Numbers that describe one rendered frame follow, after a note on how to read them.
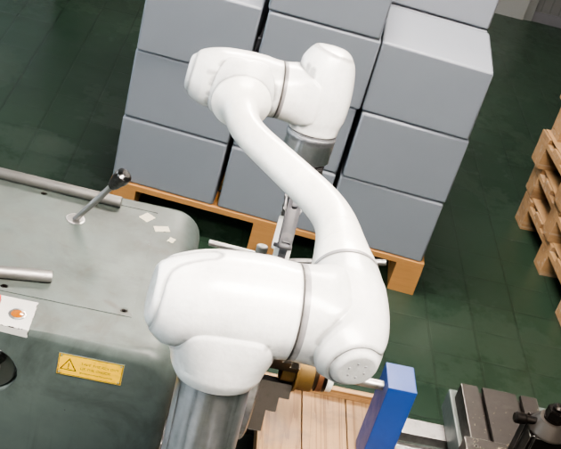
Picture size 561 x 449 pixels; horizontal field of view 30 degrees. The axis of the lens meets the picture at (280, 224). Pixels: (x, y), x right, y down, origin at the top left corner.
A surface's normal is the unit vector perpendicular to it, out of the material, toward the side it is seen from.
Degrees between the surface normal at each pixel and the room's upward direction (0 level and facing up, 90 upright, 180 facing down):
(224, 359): 84
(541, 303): 0
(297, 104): 84
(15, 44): 0
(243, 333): 83
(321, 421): 0
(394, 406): 90
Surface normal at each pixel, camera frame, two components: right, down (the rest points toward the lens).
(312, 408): 0.24, -0.82
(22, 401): -0.03, 0.53
